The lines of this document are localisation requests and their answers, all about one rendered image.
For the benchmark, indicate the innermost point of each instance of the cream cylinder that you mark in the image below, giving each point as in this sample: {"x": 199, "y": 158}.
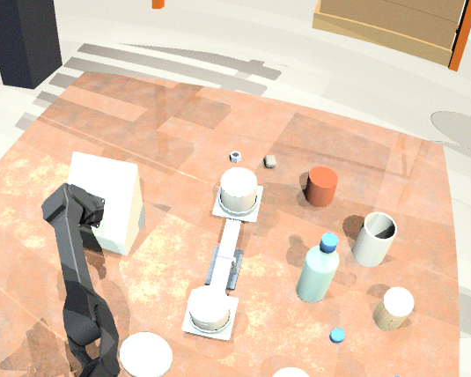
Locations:
{"x": 393, "y": 309}

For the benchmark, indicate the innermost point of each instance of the green cylinder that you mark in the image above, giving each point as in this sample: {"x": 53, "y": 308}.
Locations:
{"x": 290, "y": 372}

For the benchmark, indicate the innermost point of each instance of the orange cylinder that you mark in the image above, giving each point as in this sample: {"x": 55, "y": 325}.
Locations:
{"x": 320, "y": 186}

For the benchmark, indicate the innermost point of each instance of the plastic bottle with blue cap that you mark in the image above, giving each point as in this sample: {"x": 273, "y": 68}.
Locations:
{"x": 318, "y": 270}

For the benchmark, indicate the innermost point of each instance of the beige rounded pebble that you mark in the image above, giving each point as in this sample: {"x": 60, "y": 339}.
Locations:
{"x": 270, "y": 160}

